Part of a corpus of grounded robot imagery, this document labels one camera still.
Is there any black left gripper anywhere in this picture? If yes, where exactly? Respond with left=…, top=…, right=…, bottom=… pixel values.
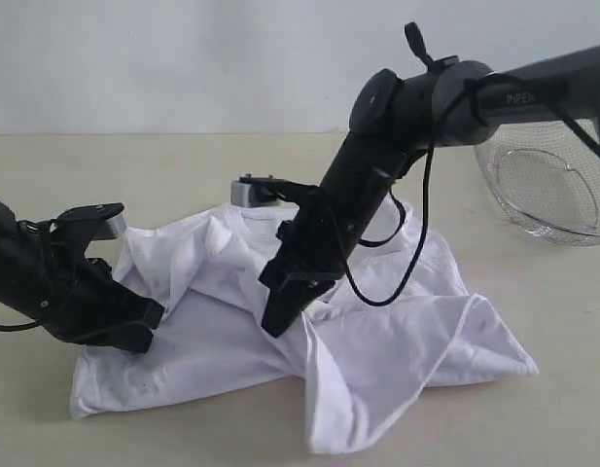
left=31, top=260, right=164, bottom=353

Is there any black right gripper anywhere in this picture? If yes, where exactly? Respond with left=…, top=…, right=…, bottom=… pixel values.
left=259, top=194, right=358, bottom=338

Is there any white t-shirt red print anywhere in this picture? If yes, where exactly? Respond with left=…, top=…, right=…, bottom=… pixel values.
left=70, top=204, right=538, bottom=453

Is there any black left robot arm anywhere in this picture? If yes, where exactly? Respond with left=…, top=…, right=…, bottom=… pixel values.
left=0, top=200, right=164, bottom=353

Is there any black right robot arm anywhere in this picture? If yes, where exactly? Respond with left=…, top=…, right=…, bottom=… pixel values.
left=260, top=45, right=600, bottom=337

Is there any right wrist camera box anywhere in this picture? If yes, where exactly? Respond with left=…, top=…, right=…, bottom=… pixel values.
left=229, top=174, right=317, bottom=208

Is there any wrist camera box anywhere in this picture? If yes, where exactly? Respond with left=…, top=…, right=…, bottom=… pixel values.
left=51, top=202, right=126, bottom=258
left=229, top=174, right=317, bottom=208

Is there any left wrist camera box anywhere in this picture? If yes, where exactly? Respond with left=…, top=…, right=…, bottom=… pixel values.
left=51, top=202, right=126, bottom=258

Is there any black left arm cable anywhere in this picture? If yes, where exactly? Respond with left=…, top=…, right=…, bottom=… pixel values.
left=0, top=318, right=43, bottom=335

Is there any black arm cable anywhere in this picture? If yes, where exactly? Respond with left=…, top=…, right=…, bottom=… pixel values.
left=0, top=318, right=43, bottom=335
left=342, top=21, right=600, bottom=307

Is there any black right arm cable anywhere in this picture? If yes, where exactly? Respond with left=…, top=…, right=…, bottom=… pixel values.
left=342, top=21, right=600, bottom=307

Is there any metal wire mesh basket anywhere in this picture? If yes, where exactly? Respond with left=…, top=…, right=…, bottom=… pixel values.
left=475, top=122, right=600, bottom=246

